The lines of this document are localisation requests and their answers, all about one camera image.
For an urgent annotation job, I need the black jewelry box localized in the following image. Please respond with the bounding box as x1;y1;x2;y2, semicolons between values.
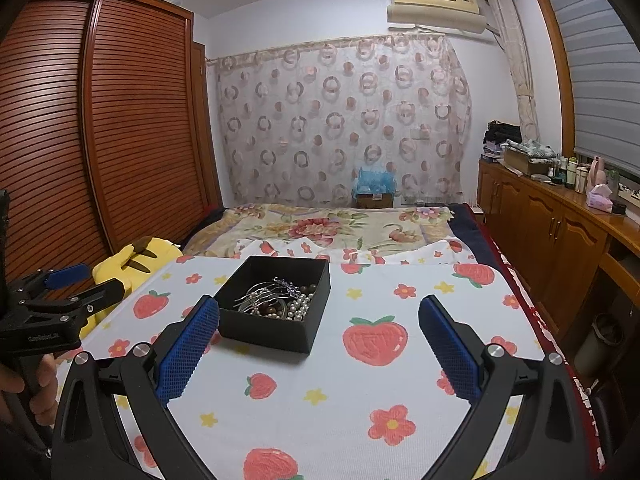
214;255;332;356

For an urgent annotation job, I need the purple beaded hair comb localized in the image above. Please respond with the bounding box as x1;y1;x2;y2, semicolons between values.
233;276;302;314

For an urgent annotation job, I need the pile of folded clothes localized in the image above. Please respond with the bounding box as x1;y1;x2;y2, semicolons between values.
481;120;522;162

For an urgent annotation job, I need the pink tissue box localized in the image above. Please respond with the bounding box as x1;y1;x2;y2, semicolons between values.
586;185;614;212

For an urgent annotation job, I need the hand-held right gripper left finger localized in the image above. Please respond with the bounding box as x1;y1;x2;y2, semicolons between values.
50;294;221;480

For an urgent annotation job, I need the white pearl necklace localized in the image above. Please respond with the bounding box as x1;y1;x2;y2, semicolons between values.
284;290;316;323

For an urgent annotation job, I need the brown slatted wardrobe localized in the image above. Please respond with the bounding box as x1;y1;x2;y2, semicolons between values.
0;0;224;288

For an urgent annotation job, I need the wooden bead bracelet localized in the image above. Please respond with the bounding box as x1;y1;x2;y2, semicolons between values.
249;284;317;322

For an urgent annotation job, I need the beige tied window curtain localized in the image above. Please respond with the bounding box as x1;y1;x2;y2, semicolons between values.
484;0;542;145

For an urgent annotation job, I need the strawberry print bed sheet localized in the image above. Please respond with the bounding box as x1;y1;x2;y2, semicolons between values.
50;239;601;480

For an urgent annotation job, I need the open box with cloth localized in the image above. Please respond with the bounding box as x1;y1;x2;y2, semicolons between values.
502;139;559;177

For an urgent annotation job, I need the blue plastic bag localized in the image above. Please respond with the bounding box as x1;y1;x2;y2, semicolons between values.
351;163;399;197

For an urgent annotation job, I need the grey window blind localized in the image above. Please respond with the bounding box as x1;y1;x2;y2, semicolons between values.
541;0;640;177

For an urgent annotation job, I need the grey trash bin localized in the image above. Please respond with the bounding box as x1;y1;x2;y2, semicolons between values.
574;311;624;377

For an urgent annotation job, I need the wall air conditioner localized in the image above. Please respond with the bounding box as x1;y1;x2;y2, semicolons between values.
386;0;494;37

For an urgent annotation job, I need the small cardboard box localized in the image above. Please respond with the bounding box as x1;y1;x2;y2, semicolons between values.
355;192;396;210

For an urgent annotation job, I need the floral blanket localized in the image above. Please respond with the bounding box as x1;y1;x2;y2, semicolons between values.
181;203;459;262

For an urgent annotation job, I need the row of toiletry bottles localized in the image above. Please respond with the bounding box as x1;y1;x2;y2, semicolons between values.
547;156;592;194

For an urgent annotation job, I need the person's left hand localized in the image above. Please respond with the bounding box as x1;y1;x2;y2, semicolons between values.
0;354;59;427

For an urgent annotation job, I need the wooden side cabinet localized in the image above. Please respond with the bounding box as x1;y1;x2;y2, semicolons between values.
476;156;640;363

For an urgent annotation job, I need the yellow plush toy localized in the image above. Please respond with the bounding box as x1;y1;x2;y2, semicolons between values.
79;235;182;339

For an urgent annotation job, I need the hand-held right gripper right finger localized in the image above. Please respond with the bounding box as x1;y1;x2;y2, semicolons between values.
417;294;602;480

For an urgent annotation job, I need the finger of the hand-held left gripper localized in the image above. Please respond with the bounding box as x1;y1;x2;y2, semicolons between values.
24;277;126;330
19;263;91;302

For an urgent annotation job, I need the circle pattern sheer curtain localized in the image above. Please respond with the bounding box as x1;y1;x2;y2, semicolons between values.
212;31;474;207

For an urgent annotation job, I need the dark blue mattress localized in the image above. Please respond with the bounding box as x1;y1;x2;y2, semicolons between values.
449;203;502;267

